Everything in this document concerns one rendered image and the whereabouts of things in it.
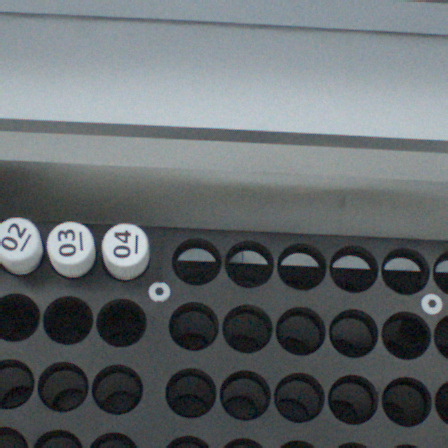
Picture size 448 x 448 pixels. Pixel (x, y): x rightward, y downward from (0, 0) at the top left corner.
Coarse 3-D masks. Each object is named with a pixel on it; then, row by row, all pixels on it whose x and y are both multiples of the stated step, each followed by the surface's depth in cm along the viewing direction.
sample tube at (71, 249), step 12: (60, 228) 32; (72, 228) 32; (84, 228) 32; (48, 240) 32; (60, 240) 32; (72, 240) 32; (84, 240) 32; (48, 252) 32; (60, 252) 32; (72, 252) 32; (84, 252) 32; (60, 264) 32; (72, 264) 32; (84, 264) 33; (72, 276) 33
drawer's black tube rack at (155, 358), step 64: (0, 320) 36; (64, 320) 36; (128, 320) 36; (192, 320) 36; (256, 320) 36; (320, 320) 33; (384, 320) 33; (0, 384) 35; (64, 384) 35; (128, 384) 35; (192, 384) 35; (256, 384) 35; (320, 384) 33; (384, 384) 33
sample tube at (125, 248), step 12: (120, 228) 32; (132, 228) 33; (108, 240) 32; (120, 240) 32; (132, 240) 32; (144, 240) 32; (108, 252) 32; (120, 252) 32; (132, 252) 32; (144, 252) 32; (108, 264) 33; (120, 264) 32; (132, 264) 32; (144, 264) 33; (120, 276) 33; (132, 276) 33
